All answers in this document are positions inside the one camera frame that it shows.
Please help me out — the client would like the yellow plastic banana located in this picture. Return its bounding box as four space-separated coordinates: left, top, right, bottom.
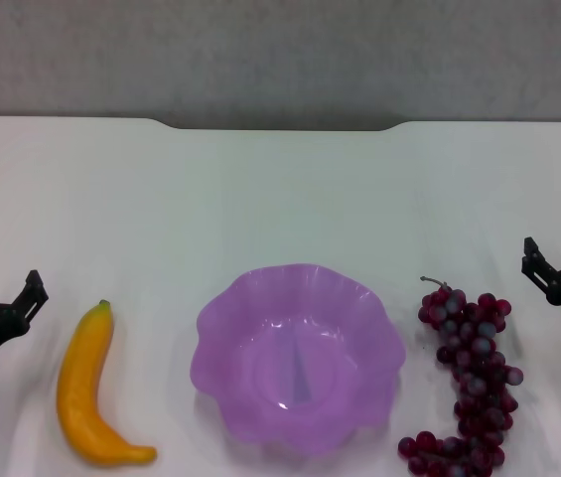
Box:
56 299 158 467

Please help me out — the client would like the dark red grape bunch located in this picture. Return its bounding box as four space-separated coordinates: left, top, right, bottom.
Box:
397 275 525 477

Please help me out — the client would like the purple wavy plastic bowl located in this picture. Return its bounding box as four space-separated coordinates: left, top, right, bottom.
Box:
189 262 407 457

